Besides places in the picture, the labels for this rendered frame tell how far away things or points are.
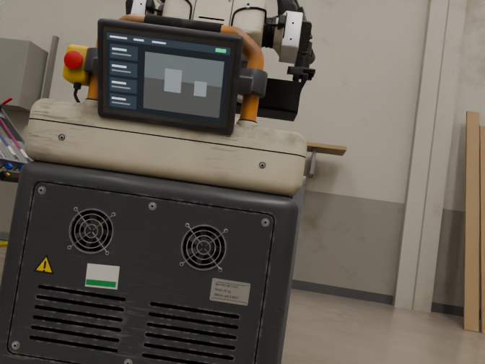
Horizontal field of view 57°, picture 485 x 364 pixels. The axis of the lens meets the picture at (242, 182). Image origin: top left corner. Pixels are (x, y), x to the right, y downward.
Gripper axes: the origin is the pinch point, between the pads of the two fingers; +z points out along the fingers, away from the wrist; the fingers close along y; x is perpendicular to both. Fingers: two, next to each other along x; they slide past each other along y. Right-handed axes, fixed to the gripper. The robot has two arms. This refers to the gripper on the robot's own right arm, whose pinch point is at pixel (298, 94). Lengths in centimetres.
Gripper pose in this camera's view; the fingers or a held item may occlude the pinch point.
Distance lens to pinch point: 171.1
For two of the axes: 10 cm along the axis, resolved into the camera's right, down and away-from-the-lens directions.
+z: -1.3, 9.9, -0.3
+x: -0.3, -0.4, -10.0
